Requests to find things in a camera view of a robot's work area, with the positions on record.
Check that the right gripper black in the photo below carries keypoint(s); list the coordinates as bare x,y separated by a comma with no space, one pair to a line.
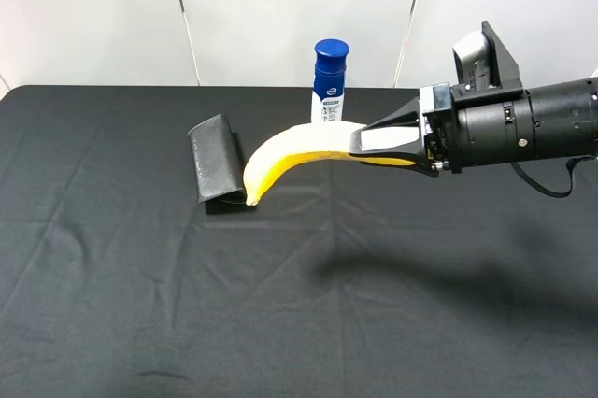
435,111

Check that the yellow banana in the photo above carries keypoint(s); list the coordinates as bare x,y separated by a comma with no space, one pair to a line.
303,143

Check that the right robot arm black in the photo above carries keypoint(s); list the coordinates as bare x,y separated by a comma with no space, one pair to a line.
504,126

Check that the blue white lotion bottle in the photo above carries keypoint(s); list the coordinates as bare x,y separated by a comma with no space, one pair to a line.
329,80

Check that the black tablecloth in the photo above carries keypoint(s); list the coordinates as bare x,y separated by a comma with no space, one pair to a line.
345,281

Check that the black leather wallet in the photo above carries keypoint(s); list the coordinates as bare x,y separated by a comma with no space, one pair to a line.
217,163

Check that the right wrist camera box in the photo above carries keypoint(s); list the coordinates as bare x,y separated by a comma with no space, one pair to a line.
483,62

